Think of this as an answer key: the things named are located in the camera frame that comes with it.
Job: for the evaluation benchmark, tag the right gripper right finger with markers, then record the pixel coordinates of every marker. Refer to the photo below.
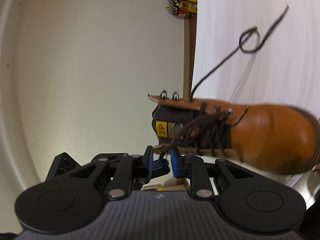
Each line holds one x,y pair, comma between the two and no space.
247,200

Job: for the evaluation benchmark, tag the dark brown shoelace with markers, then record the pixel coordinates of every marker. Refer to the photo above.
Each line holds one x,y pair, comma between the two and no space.
247,53

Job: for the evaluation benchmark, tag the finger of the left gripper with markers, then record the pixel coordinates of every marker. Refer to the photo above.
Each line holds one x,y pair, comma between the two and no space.
158,168

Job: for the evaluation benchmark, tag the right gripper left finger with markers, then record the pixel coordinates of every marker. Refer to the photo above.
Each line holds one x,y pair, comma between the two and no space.
72,196

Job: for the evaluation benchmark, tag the brown leather work boot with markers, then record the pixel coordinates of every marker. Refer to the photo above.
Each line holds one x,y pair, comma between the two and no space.
280,139

